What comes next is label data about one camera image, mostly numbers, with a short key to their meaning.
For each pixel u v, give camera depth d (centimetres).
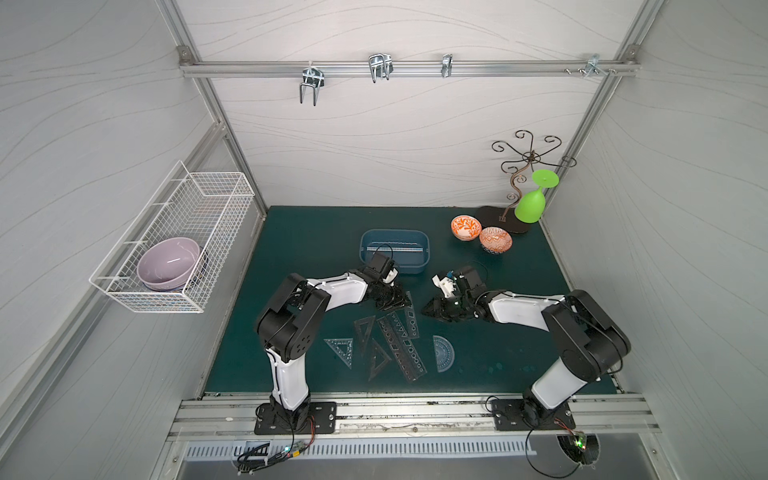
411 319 91
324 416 74
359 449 70
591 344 46
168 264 62
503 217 115
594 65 76
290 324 48
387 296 82
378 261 78
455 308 80
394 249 108
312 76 78
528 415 66
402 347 86
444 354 84
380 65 76
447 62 72
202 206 78
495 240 108
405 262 107
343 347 86
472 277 75
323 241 107
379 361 83
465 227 111
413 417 75
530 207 91
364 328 88
